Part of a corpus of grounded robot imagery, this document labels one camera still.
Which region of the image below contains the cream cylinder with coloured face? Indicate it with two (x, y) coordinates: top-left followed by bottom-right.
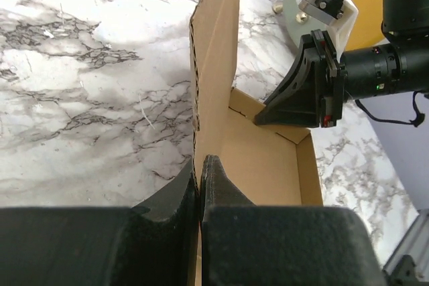
(273, 0), (383, 54)

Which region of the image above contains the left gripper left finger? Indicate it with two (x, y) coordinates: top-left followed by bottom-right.
(1, 163), (198, 285)

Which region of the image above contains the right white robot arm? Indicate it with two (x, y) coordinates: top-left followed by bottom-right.
(255, 0), (428, 128)

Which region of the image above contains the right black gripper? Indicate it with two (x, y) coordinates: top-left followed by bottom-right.
(254, 29), (345, 128)

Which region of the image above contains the brown cardboard box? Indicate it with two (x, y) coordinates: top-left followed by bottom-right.
(189, 0), (322, 285)

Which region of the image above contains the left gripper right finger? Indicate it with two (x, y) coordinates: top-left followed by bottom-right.
(201, 155), (385, 285)

